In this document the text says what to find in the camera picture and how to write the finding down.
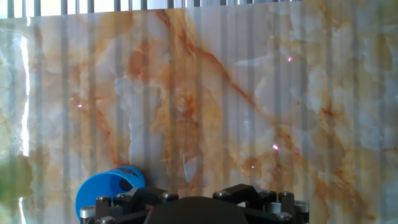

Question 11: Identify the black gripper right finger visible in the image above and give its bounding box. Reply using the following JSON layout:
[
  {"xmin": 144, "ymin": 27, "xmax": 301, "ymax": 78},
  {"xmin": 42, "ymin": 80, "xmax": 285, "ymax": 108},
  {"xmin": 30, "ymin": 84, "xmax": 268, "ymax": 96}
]
[{"xmin": 213, "ymin": 183, "xmax": 310, "ymax": 224}]

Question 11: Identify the marble pattern mat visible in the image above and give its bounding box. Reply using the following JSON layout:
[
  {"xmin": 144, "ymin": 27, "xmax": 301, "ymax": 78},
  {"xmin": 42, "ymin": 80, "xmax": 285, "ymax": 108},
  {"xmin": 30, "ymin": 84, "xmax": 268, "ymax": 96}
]
[{"xmin": 0, "ymin": 0, "xmax": 398, "ymax": 224}]

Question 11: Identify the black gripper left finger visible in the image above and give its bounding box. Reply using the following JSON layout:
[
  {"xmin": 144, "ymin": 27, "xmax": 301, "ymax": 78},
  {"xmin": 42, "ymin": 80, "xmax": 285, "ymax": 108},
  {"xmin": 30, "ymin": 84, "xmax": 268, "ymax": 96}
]
[{"xmin": 79, "ymin": 185, "xmax": 180, "ymax": 224}]

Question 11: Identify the blue plastic cup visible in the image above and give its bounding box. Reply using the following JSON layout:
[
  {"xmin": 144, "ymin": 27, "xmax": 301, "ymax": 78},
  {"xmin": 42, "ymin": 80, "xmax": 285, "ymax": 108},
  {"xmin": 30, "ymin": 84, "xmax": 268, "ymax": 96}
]
[{"xmin": 75, "ymin": 165, "xmax": 146, "ymax": 223}]

